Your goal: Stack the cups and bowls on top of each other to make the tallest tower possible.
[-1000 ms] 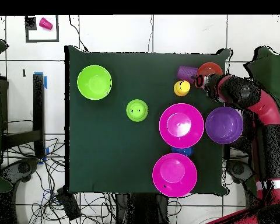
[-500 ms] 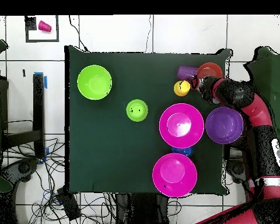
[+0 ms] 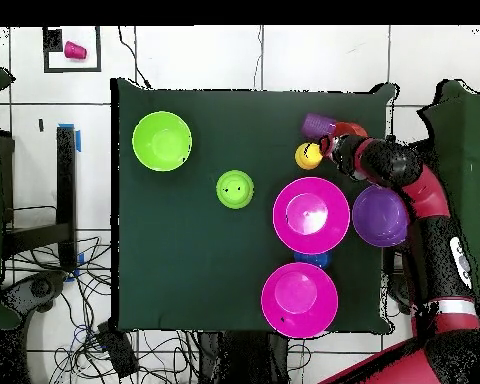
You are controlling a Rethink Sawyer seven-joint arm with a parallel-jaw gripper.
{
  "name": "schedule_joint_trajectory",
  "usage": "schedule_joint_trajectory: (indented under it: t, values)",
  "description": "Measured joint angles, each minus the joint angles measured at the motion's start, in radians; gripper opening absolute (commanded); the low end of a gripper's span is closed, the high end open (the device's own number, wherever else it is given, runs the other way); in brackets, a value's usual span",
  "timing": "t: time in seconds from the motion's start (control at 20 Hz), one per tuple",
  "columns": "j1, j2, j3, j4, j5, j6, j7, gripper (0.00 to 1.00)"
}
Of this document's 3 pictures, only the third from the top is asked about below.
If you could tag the small lime green bowl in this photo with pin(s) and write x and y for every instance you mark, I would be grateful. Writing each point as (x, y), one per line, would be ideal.
(235, 189)

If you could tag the black floor box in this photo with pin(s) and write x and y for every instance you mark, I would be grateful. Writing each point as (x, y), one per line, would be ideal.
(118, 352)

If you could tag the black metal stand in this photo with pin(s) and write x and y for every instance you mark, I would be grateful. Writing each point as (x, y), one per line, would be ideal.
(66, 180)

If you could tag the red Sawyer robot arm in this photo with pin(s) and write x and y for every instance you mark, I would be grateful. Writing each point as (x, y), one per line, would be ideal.
(428, 192)

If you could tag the pink red plastic cup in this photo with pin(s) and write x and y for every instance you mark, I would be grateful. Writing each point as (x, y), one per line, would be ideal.
(75, 50)

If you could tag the large lime green bowl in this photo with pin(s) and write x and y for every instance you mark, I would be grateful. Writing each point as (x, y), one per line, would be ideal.
(162, 140)

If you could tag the purple plastic bowl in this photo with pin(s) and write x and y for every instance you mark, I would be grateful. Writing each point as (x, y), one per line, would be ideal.
(378, 218)

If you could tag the blue tape strip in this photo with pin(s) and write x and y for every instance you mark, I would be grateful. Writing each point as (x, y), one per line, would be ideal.
(78, 142)

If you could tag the dark green tablecloth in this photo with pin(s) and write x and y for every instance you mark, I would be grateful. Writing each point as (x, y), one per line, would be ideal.
(184, 260)

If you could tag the yellow plastic cup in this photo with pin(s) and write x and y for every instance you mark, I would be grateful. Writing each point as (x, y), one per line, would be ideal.
(307, 156)

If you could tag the grey pedestal foot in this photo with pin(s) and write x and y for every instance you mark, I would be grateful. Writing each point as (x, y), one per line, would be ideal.
(400, 290)
(40, 288)

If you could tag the black square floor frame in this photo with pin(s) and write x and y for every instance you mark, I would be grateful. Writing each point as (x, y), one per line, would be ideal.
(72, 70)

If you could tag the magenta plastic bowl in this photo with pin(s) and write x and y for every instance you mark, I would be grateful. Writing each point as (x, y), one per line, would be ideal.
(299, 300)
(310, 216)

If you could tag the red plastic bowl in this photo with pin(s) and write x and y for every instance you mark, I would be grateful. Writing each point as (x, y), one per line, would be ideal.
(352, 128)

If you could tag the blue plastic bowl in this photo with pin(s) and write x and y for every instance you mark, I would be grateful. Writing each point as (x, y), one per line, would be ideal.
(314, 259)

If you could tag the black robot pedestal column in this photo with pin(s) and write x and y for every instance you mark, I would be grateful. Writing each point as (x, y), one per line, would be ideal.
(240, 360)

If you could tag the purple plastic cup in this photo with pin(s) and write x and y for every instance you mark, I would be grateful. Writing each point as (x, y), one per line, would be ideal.
(318, 124)

